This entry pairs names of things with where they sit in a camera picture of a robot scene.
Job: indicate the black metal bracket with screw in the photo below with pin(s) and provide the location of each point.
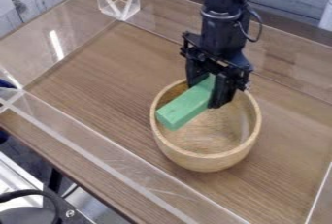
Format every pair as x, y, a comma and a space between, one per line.
60, 212

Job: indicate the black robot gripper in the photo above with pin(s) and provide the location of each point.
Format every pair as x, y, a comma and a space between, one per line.
213, 52

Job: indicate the clear acrylic tray walls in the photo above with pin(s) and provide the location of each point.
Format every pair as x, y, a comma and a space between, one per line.
87, 65

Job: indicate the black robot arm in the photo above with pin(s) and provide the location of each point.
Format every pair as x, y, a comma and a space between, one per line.
230, 6

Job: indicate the black table leg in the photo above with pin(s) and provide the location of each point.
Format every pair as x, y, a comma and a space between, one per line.
55, 181

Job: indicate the brown wooden bowl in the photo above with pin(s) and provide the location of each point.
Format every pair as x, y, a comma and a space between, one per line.
207, 160

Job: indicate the green rectangular block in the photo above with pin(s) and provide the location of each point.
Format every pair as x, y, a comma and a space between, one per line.
183, 103

